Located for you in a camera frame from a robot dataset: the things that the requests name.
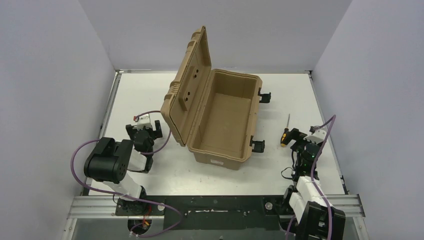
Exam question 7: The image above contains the yellow black handled screwdriver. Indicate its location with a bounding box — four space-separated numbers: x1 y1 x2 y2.
280 113 291 147

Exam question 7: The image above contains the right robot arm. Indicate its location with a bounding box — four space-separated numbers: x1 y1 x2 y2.
280 127 346 240

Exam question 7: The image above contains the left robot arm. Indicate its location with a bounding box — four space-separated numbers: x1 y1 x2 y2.
83 119 163 216

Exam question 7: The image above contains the tan plastic toolbox bin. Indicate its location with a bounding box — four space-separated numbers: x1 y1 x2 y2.
187 69 263 170

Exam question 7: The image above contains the tan toolbox lid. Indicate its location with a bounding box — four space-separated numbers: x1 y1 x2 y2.
160 26 212 147

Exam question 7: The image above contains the black lower toolbox latch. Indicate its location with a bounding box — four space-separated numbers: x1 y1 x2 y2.
249 135 266 153

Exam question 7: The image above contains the black toolbox latch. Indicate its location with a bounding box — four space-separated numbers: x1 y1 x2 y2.
258 89 272 104
249 135 266 153

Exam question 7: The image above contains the black upper toolbox latch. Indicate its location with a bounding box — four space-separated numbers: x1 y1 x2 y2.
258 89 272 104

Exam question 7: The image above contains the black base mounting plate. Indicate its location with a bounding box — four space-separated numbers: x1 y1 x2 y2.
115 195 291 231

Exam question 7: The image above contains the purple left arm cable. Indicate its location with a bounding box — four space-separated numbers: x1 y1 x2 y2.
70 110 183 239

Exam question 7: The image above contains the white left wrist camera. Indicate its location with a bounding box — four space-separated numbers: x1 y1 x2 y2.
135 113 153 130

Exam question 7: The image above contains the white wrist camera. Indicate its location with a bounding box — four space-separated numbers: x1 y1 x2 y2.
135 113 153 130
303 126 327 145

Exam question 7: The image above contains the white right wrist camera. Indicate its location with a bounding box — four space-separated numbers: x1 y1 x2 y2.
303 126 327 145

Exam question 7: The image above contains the aluminium front frame rail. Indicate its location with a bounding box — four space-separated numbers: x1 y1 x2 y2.
67 194 366 219

